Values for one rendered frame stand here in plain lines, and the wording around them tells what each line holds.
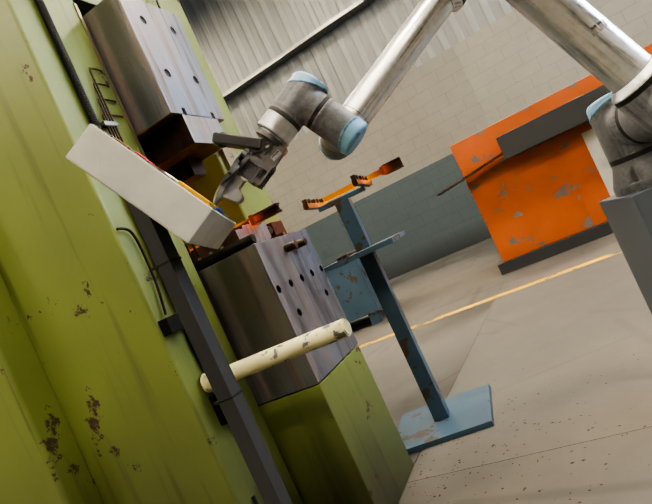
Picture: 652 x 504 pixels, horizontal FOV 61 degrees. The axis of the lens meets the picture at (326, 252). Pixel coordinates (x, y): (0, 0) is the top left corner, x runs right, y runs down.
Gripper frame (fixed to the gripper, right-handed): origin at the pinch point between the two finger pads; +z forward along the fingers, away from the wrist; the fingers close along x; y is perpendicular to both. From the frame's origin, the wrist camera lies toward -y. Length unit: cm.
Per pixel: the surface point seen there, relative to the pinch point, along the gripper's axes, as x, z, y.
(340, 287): 420, -2, 64
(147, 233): -11.1, 14.2, -5.1
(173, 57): 44, -29, -46
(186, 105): 39, -19, -32
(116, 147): -27.1, 2.7, -14.7
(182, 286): -11.8, 19.0, 7.8
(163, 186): -27.1, 3.5, -3.4
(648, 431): 17, -17, 128
